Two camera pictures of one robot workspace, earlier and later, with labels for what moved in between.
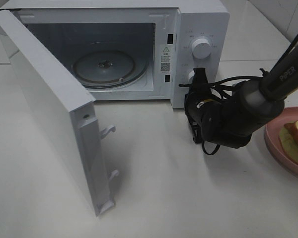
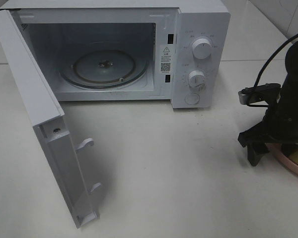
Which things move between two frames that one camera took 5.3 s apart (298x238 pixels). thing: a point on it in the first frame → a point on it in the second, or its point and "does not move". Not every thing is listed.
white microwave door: (68, 110) → (64, 157)
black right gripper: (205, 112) → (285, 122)
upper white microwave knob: (201, 47) does not move
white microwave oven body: (133, 50) does not move
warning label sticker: (166, 59) does not move
